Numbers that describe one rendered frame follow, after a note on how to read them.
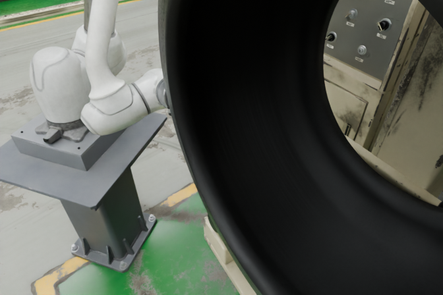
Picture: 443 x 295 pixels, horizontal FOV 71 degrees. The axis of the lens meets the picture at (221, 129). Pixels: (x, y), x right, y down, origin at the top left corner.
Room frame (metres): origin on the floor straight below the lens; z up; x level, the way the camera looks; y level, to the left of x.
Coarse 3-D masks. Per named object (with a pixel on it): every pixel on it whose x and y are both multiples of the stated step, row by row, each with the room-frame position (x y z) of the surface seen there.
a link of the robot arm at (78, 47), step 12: (84, 0) 1.02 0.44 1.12; (84, 12) 1.02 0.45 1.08; (84, 24) 1.03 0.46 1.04; (84, 36) 1.01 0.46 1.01; (120, 36) 1.08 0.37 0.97; (72, 48) 1.02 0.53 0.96; (84, 48) 0.99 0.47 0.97; (120, 48) 1.06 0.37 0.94; (108, 60) 1.00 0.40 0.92; (120, 60) 1.06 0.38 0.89
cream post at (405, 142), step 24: (432, 24) 0.48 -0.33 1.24; (432, 48) 0.47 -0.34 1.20; (408, 72) 0.49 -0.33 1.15; (432, 72) 0.46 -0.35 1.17; (408, 96) 0.48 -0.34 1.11; (432, 96) 0.44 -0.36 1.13; (408, 120) 0.46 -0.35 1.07; (432, 120) 0.43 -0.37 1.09; (384, 144) 0.48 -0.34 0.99; (408, 144) 0.44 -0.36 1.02; (432, 144) 0.41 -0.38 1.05; (408, 168) 0.43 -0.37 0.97; (432, 168) 0.40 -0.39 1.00; (432, 192) 0.42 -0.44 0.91
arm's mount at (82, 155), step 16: (32, 128) 0.85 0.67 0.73; (16, 144) 0.81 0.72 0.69; (32, 144) 0.78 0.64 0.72; (48, 144) 0.77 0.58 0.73; (64, 144) 0.77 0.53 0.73; (80, 144) 0.77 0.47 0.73; (96, 144) 0.79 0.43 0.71; (48, 160) 0.77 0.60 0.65; (64, 160) 0.74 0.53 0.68; (80, 160) 0.72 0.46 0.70; (96, 160) 0.77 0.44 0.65
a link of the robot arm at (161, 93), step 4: (160, 84) 0.72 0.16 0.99; (160, 88) 0.71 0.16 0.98; (164, 88) 0.69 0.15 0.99; (156, 92) 0.72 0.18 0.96; (160, 92) 0.70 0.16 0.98; (164, 92) 0.69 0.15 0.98; (160, 96) 0.69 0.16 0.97; (164, 96) 0.68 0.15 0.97; (160, 100) 0.70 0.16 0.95; (164, 100) 0.68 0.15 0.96; (164, 104) 0.68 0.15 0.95
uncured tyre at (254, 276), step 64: (192, 0) 0.38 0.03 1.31; (256, 0) 0.55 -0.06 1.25; (320, 0) 0.55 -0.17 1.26; (192, 64) 0.49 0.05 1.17; (256, 64) 0.56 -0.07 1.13; (320, 64) 0.55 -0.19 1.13; (192, 128) 0.39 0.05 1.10; (256, 128) 0.50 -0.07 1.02; (320, 128) 0.49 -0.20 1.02; (256, 192) 0.39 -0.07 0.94; (320, 192) 0.41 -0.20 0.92; (384, 192) 0.36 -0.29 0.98; (256, 256) 0.24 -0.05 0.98; (320, 256) 0.27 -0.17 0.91; (384, 256) 0.27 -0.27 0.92
